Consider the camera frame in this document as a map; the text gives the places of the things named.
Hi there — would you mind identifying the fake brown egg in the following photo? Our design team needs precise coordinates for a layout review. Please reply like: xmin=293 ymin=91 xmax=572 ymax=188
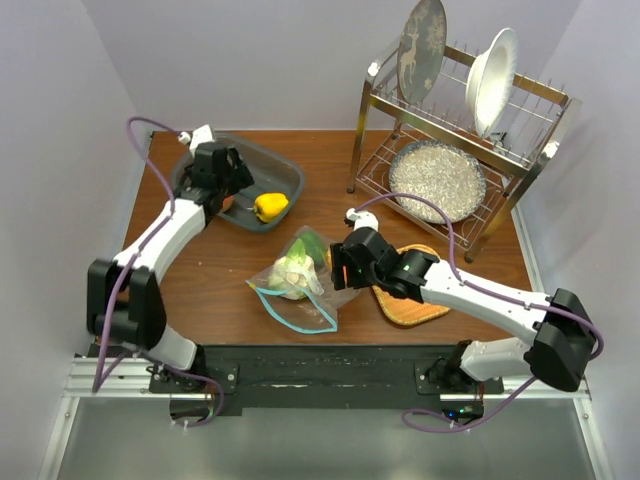
xmin=221 ymin=196 xmax=234 ymax=212

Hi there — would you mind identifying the yellow fake bell pepper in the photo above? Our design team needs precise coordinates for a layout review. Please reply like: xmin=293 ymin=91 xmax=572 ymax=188
xmin=253 ymin=192 xmax=289 ymax=224

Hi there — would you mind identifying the clear zip top bag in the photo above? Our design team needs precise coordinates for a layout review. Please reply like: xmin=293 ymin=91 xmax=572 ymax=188
xmin=247 ymin=226 xmax=359 ymax=335

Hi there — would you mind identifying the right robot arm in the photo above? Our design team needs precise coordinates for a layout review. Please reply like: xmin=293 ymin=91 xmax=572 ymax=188
xmin=330 ymin=227 xmax=603 ymax=393

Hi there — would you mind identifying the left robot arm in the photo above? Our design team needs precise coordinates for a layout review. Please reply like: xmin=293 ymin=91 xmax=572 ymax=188
xmin=87 ymin=141 xmax=254 ymax=393

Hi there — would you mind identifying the green fake vegetable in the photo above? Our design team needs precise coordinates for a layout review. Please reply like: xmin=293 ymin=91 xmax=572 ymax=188
xmin=296 ymin=229 xmax=328 ymax=266

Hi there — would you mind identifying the white fake cauliflower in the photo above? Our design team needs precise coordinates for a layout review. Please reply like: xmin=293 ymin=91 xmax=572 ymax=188
xmin=268 ymin=255 xmax=324 ymax=301

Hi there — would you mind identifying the clear glass container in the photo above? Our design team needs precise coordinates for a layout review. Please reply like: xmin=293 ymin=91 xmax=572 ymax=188
xmin=166 ymin=131 xmax=305 ymax=233

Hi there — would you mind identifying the woven bamboo tray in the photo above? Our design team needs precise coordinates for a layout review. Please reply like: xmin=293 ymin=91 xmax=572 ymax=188
xmin=370 ymin=243 xmax=452 ymax=327

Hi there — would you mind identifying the metal dish rack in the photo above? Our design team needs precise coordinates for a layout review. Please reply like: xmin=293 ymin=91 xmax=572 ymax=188
xmin=347 ymin=40 xmax=582 ymax=262

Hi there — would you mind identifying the speckled blue rimmed plate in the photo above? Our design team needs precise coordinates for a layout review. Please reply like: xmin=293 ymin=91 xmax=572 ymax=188
xmin=389 ymin=140 xmax=487 ymax=225

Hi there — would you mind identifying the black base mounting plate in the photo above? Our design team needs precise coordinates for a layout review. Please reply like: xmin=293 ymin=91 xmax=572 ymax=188
xmin=148 ymin=343 xmax=505 ymax=418

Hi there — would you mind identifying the grey reindeer plate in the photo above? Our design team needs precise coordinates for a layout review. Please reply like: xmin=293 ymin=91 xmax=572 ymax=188
xmin=397 ymin=0 xmax=447 ymax=105

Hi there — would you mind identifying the white bowl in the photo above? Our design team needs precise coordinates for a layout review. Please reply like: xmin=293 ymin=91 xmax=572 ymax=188
xmin=465 ymin=28 xmax=518 ymax=138

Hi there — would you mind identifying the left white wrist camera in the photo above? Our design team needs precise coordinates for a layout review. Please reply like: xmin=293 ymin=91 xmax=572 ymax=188
xmin=189 ymin=124 xmax=215 ymax=154

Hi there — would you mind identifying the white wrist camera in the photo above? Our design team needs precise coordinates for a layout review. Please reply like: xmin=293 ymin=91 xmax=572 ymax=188
xmin=344 ymin=208 xmax=379 ymax=231
xmin=189 ymin=124 xmax=215 ymax=154

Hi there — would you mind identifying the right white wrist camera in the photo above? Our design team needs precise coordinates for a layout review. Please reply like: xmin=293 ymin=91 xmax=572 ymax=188
xmin=344 ymin=208 xmax=379 ymax=231

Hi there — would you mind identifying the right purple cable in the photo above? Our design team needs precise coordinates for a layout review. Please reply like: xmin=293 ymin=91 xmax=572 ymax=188
xmin=349 ymin=192 xmax=605 ymax=434

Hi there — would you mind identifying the purple cable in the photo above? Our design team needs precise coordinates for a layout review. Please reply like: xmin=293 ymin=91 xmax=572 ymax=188
xmin=349 ymin=192 xmax=605 ymax=434
xmin=91 ymin=115 xmax=226 ymax=429

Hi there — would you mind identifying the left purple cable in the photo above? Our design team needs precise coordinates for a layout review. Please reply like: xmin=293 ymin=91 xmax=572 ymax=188
xmin=91 ymin=115 xmax=226 ymax=429

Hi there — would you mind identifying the aluminium frame rail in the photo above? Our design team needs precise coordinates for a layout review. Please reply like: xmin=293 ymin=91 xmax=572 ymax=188
xmin=37 ymin=352 xmax=614 ymax=480

